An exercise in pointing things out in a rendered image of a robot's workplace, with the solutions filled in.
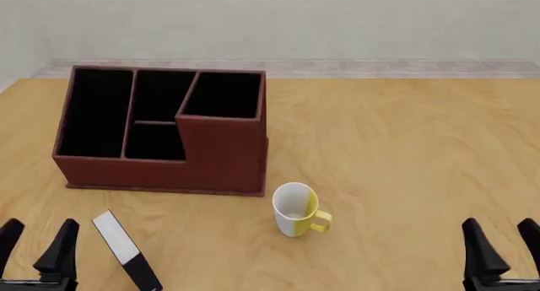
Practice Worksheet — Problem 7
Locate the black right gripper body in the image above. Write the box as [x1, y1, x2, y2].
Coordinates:
[462, 273, 540, 291]

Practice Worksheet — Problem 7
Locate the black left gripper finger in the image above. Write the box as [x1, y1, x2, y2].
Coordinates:
[0, 218, 25, 278]
[32, 218, 81, 281]

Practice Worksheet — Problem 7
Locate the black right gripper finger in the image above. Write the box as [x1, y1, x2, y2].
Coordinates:
[516, 218, 540, 261]
[461, 218, 511, 278]

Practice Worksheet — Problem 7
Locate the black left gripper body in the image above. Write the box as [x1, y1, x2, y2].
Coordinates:
[0, 273, 80, 291]

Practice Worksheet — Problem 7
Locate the black book with white pages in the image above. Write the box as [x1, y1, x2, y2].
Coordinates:
[90, 208, 164, 291]

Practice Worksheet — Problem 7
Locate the red-brown desk caddy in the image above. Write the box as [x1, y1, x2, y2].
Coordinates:
[51, 64, 270, 198]

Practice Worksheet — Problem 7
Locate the white and yellow mug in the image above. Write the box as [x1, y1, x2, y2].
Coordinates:
[272, 181, 333, 238]

